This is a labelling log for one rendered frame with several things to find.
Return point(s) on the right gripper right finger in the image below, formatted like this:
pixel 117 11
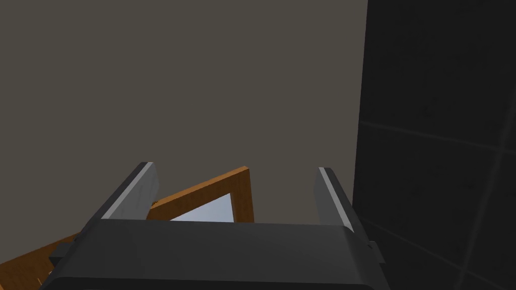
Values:
pixel 332 203

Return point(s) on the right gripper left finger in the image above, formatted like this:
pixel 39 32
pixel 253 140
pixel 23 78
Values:
pixel 135 197

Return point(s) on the wooden framed window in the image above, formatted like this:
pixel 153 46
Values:
pixel 209 192

